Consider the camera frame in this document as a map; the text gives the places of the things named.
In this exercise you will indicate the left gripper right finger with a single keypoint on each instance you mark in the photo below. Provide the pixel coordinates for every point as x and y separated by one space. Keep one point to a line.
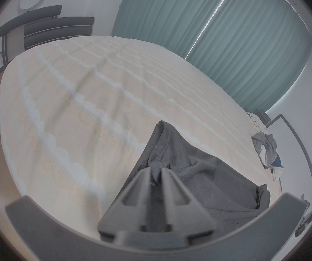
180 200

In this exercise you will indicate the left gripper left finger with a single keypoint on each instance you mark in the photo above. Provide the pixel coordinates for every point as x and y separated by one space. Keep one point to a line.
130 200

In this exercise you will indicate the black garment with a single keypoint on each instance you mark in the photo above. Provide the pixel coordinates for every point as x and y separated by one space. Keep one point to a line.
199 178

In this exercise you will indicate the bed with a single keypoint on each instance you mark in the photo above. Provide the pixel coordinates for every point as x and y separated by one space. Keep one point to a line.
90 105

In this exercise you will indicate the white garment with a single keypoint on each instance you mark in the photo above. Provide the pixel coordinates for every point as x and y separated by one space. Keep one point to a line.
277 174

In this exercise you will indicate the grey garment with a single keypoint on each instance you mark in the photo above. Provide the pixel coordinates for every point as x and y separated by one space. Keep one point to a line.
270 145

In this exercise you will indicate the dark blue garment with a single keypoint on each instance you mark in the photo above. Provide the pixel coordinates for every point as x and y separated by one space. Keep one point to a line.
278 162

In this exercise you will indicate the white printed pillow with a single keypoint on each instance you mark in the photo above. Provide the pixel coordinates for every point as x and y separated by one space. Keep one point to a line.
257 122

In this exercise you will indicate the grey bedside table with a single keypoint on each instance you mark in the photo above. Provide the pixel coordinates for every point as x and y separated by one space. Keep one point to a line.
262 115

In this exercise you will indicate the blue-green curtain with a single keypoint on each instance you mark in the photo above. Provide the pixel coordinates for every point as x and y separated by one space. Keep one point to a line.
253 50
166 15

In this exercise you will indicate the black chest of drawers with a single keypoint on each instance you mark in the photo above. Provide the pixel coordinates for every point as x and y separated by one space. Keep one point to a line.
58 31

